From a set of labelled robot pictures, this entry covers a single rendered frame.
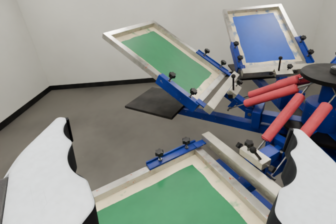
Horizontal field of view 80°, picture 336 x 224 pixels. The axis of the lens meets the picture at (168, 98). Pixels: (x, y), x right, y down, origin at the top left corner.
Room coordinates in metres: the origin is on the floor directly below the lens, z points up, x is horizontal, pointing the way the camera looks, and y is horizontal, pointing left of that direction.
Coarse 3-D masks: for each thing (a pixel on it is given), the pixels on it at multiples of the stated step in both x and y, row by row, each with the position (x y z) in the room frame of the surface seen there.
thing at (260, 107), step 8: (288, 96) 1.23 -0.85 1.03; (256, 104) 1.13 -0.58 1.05; (264, 104) 1.15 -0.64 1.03; (280, 104) 1.23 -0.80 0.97; (248, 112) 1.09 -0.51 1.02; (256, 112) 1.04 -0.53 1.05; (264, 112) 1.08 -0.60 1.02; (272, 112) 1.07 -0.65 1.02; (256, 120) 1.04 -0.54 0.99; (264, 120) 1.05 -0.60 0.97; (272, 120) 1.03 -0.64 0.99; (296, 120) 0.96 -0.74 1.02; (256, 128) 1.03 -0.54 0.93; (280, 136) 0.80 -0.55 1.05; (280, 144) 0.76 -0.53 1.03; (280, 160) 0.75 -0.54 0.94
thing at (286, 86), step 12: (276, 84) 1.10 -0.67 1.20; (288, 84) 1.06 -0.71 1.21; (300, 84) 1.26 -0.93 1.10; (252, 96) 1.16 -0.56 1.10; (264, 96) 1.02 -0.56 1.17; (276, 96) 0.98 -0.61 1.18; (300, 96) 0.88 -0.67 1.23; (288, 108) 0.86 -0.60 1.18; (324, 108) 0.77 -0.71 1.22; (276, 120) 0.84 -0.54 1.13; (312, 120) 0.75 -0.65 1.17; (264, 132) 0.82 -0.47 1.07; (276, 132) 0.80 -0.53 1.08; (312, 132) 0.72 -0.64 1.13; (276, 168) 0.66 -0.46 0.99
